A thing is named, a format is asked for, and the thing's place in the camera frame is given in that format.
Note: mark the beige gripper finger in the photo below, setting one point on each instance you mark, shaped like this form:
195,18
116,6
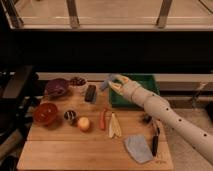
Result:
122,79
116,87

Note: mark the purple bowl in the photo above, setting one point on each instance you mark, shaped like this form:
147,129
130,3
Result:
57,87

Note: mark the orange carrot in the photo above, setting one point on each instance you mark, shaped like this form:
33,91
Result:
102,121

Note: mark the green tray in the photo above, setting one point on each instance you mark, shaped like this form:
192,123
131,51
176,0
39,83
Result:
147,81

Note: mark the grey blue cloth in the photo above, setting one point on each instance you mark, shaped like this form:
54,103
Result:
138,148

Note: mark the wooden cutting board table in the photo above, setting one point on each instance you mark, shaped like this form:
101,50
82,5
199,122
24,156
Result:
61,147

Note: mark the dark round cup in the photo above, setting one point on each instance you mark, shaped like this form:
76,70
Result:
70,116

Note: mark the yellow red apple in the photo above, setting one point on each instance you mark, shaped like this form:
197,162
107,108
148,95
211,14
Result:
83,123

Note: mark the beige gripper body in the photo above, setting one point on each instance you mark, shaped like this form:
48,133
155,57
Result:
128,88

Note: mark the small dark object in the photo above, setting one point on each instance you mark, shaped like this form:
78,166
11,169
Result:
147,119

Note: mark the dark rectangular block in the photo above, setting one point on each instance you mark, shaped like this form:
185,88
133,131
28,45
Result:
90,94

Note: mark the white perforated robot arm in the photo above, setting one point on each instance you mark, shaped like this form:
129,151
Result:
159,108

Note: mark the white bowl with dark fruit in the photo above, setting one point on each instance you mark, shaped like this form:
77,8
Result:
78,84

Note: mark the black handled knife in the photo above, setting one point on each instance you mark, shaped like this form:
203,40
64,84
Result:
155,138

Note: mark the red bowl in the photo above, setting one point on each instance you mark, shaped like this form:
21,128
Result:
45,114

